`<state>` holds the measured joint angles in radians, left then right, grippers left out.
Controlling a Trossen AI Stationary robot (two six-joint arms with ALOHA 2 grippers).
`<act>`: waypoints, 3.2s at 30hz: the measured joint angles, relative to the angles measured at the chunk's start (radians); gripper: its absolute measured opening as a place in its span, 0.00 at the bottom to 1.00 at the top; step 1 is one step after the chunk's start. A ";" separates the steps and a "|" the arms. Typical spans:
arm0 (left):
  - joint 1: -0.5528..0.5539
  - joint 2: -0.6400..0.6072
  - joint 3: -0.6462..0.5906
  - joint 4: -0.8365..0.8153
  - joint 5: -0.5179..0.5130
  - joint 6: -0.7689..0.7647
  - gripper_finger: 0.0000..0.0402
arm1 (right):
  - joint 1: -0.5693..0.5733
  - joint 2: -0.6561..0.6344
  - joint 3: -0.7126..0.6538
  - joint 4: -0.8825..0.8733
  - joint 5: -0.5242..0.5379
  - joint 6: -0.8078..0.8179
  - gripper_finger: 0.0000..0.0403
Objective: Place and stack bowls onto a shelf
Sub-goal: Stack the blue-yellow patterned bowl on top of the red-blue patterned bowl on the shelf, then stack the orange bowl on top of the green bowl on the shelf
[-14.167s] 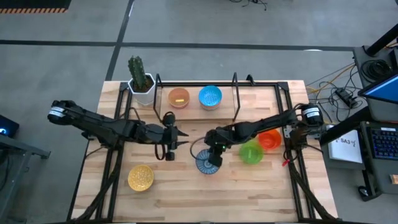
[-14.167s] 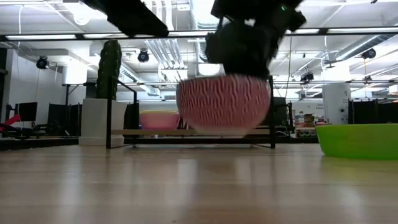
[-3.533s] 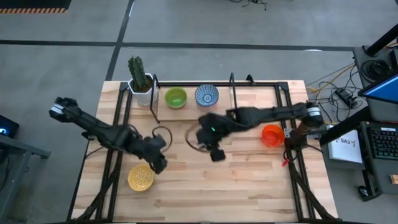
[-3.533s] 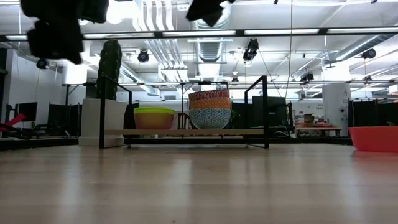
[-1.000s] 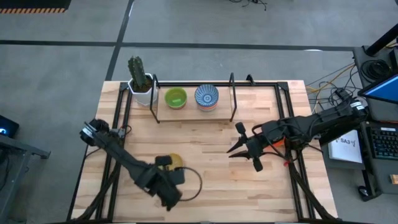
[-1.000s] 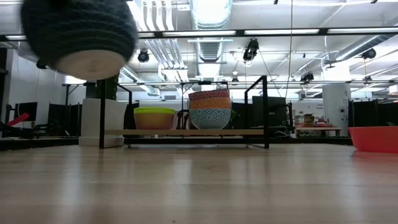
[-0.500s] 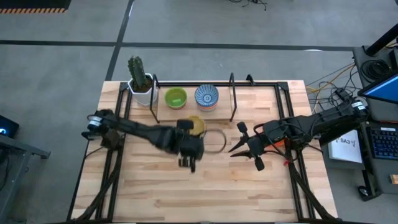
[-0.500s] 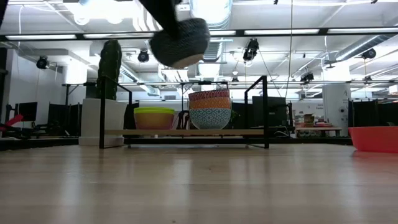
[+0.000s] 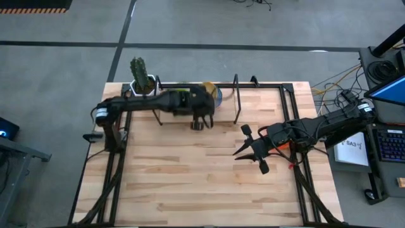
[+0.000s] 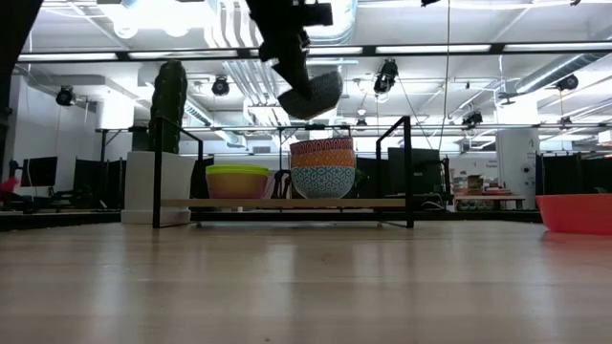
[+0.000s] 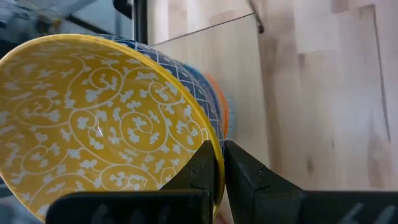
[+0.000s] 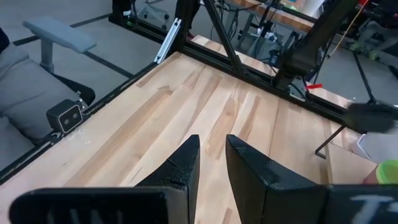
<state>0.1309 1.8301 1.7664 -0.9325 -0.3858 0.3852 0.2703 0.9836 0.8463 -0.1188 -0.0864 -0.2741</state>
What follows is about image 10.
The teal patterned ceramic bowl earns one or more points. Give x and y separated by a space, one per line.
323 181

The red patterned ceramic bowl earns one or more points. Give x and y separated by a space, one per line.
321 145

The large black screen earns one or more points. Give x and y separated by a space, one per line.
425 167

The cardboard box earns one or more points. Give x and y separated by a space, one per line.
474 183

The black background workstation frame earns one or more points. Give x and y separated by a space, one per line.
315 127

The white hexagonal plant pot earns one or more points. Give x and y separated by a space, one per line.
138 186

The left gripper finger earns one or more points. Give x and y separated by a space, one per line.
294 71

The red object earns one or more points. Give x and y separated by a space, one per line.
6 185

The black office partition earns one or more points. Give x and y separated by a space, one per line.
95 181
574 174

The orange patterned ceramic bowl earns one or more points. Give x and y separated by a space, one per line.
322 159

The yellow plastic bowl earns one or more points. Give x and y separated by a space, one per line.
236 187

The black overhead light bar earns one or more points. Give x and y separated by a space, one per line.
497 48

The wooden background table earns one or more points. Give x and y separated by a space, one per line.
487 197

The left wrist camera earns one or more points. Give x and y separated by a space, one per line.
319 14

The orange plastic bowl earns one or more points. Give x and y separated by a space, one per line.
578 215

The black ceiling spotlight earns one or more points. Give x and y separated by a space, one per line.
472 119
65 95
220 87
386 76
568 82

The dark patterned ceramic bowl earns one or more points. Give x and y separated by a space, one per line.
320 100

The black metal frame wooden shelf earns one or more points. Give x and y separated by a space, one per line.
287 203

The green plastic bowl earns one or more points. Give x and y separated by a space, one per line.
237 170

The black computer monitor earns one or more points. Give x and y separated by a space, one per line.
39 171

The black office chair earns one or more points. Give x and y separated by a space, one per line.
282 184

